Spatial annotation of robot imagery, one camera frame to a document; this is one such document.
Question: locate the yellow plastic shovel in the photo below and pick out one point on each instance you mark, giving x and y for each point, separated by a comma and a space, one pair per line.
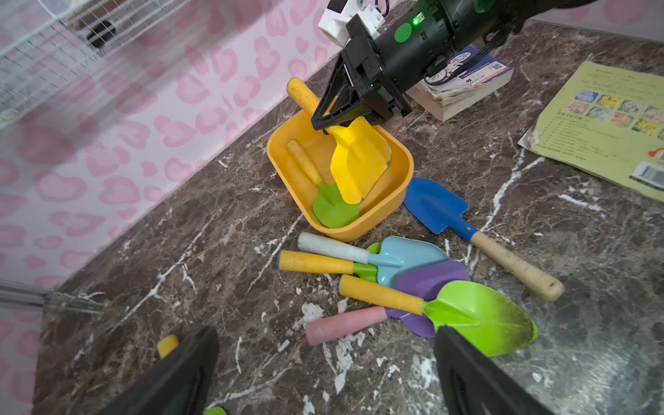
362, 156

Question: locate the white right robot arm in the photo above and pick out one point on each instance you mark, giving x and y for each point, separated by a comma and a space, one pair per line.
492, 21

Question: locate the blue Macmillan paperback book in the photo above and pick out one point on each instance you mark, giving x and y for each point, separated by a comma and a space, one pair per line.
445, 96

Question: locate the yellow-green booklet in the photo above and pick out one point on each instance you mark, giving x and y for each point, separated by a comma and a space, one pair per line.
608, 122

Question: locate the purple shovel pink handle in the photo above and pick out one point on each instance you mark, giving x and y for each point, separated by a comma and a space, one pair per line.
424, 282

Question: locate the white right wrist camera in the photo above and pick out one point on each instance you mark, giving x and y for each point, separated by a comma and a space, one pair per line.
339, 13

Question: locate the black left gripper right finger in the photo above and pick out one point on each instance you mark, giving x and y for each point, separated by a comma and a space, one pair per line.
473, 384

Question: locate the green shovel pair left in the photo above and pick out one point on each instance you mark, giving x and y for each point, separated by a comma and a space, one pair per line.
165, 348

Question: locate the green shovel blue-tipped handle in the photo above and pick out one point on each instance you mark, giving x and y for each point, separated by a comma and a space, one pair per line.
312, 263

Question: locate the white mesh wall basket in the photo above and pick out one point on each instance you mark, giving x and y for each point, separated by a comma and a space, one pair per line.
48, 45

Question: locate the blue shovel wooden handle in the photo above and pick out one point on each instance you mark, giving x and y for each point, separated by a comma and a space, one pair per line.
438, 208

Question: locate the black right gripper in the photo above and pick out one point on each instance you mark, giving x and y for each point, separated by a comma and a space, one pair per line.
371, 77

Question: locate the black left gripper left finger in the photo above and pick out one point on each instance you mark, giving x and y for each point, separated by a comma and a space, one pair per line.
183, 390

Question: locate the light blue shovel white handle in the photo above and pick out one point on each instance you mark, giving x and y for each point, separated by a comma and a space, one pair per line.
397, 255

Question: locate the large green shovel yellow handle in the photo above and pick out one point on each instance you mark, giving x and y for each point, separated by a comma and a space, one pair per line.
490, 321

